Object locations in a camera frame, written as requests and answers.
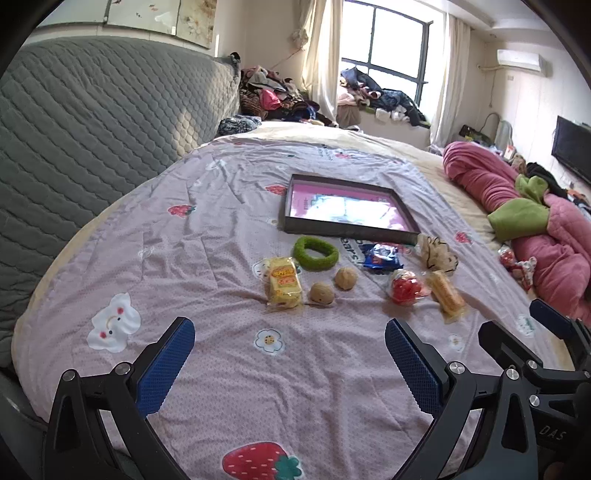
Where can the blue cookie packet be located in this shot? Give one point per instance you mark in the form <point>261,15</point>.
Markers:
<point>381,258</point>

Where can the white air conditioner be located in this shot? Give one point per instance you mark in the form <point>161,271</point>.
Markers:
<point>519,60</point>

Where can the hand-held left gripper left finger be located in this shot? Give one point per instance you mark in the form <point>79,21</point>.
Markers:
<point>166,369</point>

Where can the black clothing heap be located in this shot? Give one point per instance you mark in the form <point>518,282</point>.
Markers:
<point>540,173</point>

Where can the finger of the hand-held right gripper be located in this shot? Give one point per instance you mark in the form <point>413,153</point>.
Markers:
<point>503,346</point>
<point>549,318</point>

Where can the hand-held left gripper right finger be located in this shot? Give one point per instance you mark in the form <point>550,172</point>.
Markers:
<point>413,369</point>

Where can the clear packet with red candy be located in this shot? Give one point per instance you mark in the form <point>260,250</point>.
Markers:
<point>405,286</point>

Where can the grey quilted headboard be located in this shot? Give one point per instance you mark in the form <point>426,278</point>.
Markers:
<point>92,138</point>

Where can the beige black-trimmed hair scrunchie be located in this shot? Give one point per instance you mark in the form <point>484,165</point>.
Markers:
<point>436,258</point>

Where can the red and white dotted packet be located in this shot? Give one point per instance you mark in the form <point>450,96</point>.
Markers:
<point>526,272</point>

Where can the window bench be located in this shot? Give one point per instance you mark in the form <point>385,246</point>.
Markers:
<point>392,131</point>

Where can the dark-framed window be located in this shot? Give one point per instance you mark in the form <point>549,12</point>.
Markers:
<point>392,46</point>

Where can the cream curtain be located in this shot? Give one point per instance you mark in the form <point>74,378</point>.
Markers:
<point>450,83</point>
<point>323,55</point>

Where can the wall painting panels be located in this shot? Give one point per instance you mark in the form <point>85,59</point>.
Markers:
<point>147,18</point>

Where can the walnut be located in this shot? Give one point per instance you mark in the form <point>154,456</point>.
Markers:
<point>321,294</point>
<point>346,278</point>

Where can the pile of clothes on windowsill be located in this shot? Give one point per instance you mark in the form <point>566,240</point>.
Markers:
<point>392,99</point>

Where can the green fleece blanket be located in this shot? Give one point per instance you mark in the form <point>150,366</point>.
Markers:
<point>521,217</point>

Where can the green fuzzy hair scrunchie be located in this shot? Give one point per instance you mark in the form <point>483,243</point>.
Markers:
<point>323,265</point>

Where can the pink strawberry printed blanket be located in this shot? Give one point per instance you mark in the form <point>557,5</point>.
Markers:
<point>231,207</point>

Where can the yellow cake packet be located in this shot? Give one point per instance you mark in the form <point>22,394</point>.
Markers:
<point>282,281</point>

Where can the dark tray with pink inside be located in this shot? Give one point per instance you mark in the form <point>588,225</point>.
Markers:
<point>332,203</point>

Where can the black bag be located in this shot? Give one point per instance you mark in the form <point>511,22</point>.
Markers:
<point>473,134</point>

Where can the black television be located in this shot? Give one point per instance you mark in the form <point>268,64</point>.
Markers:
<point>570,143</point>

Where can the long yellow cracker packet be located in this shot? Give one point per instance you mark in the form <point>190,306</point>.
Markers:
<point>445,293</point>

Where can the dark patterned cloth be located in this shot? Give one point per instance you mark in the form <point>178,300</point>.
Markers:
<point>238,124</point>

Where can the pink quilt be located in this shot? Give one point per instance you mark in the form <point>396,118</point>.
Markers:
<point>480,180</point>

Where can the pile of clothes beside bed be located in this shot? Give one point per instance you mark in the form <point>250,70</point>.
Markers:
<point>277,99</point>

